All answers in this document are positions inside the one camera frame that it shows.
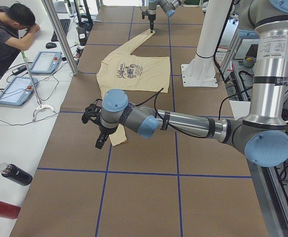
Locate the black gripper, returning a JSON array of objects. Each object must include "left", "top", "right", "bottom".
[
  {"left": 142, "top": 9, "right": 156, "bottom": 33},
  {"left": 81, "top": 98, "right": 117, "bottom": 149}
]

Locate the beige long-sleeve printed shirt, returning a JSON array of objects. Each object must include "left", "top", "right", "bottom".
[{"left": 97, "top": 30, "right": 170, "bottom": 146}]

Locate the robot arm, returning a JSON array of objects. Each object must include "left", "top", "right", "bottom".
[
  {"left": 142, "top": 0, "right": 186, "bottom": 33},
  {"left": 82, "top": 0, "right": 288, "bottom": 167}
]

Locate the reacher grabber stick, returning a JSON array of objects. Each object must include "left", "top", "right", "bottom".
[{"left": 21, "top": 50, "right": 57, "bottom": 122}]

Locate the black keyboard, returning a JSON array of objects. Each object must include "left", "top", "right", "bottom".
[{"left": 51, "top": 18, "right": 72, "bottom": 42}]

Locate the brown paper table cover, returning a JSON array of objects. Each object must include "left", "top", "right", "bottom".
[{"left": 11, "top": 6, "right": 268, "bottom": 237}]

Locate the far blue teach pendant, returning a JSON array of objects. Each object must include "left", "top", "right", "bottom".
[{"left": 30, "top": 51, "right": 62, "bottom": 75}]

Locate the blue teach pendant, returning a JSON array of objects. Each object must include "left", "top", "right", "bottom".
[
  {"left": 0, "top": 76, "right": 34, "bottom": 106},
  {"left": 30, "top": 51, "right": 62, "bottom": 75}
]

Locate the near blue teach pendant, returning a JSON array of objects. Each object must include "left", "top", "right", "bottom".
[{"left": 0, "top": 76, "right": 34, "bottom": 106}]

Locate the black water bottle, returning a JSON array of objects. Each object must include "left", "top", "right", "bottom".
[{"left": 0, "top": 162, "right": 33, "bottom": 186}]

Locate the black computer mouse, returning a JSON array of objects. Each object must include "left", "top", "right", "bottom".
[{"left": 45, "top": 42, "right": 57, "bottom": 49}]

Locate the white plastic chair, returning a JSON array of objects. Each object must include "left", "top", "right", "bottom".
[{"left": 229, "top": 100, "right": 251, "bottom": 120}]

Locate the red water bottle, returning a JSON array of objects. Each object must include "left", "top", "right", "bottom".
[{"left": 0, "top": 201, "right": 21, "bottom": 219}]

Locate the seated person dark shirt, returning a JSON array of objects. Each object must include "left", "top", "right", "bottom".
[{"left": 0, "top": 2, "right": 40, "bottom": 77}]

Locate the grey aluminium frame post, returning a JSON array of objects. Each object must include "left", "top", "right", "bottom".
[{"left": 41, "top": 0, "right": 78, "bottom": 76}]

